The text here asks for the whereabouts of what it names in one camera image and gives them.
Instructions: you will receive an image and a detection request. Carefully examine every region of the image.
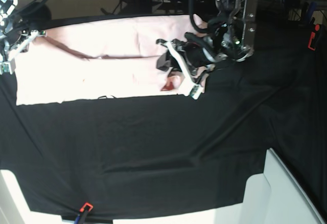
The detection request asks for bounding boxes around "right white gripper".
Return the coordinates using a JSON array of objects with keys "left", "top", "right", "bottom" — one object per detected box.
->
[{"left": 1, "top": 30, "right": 46, "bottom": 75}]

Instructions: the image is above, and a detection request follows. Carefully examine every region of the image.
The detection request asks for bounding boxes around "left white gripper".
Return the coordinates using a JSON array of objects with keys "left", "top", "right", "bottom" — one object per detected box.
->
[{"left": 156, "top": 32, "right": 227, "bottom": 99}]

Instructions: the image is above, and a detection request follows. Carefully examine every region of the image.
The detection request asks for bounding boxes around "pink T-shirt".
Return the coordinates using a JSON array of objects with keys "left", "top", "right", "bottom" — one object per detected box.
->
[{"left": 14, "top": 15, "right": 195, "bottom": 105}]

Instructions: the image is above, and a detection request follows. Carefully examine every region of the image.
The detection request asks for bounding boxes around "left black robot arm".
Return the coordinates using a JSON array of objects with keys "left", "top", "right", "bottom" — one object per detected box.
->
[{"left": 156, "top": 0, "right": 258, "bottom": 99}]

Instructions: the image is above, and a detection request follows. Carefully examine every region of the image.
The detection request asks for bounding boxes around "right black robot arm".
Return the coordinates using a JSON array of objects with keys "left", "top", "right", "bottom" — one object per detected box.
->
[{"left": 1, "top": 0, "right": 50, "bottom": 74}]

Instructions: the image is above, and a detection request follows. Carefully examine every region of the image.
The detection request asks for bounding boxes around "black table cloth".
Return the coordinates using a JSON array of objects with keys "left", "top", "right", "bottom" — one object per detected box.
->
[{"left": 1, "top": 23, "right": 326, "bottom": 219}]

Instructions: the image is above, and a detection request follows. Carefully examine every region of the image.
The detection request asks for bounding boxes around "red clamp right edge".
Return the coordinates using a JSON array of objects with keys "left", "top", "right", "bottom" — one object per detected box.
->
[{"left": 308, "top": 24, "right": 320, "bottom": 51}]

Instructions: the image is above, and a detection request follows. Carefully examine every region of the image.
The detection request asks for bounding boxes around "red black clamp bottom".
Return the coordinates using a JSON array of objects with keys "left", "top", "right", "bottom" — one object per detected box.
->
[{"left": 74, "top": 202, "right": 94, "bottom": 224}]

